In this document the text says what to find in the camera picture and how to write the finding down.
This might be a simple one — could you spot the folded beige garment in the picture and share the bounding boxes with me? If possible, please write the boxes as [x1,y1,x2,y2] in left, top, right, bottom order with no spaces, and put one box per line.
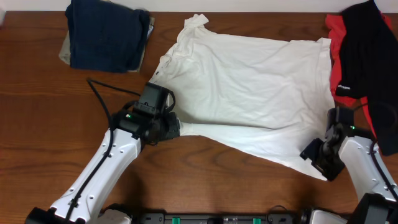
[58,17,155,72]

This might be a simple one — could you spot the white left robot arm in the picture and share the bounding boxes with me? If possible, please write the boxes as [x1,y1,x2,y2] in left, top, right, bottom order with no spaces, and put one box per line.
[25,110,180,224]

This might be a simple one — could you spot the red and black garment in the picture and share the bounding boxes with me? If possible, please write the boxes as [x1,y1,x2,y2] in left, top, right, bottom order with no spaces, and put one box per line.
[325,1,397,156]

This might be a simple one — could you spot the folded navy blue garment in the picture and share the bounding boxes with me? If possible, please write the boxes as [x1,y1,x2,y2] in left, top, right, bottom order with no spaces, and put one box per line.
[65,0,150,73]

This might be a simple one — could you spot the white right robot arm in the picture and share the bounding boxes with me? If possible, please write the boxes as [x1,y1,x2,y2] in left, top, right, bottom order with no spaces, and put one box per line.
[300,123,397,224]

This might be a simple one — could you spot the white t-shirt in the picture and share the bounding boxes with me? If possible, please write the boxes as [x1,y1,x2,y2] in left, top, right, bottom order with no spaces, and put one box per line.
[151,14,335,179]

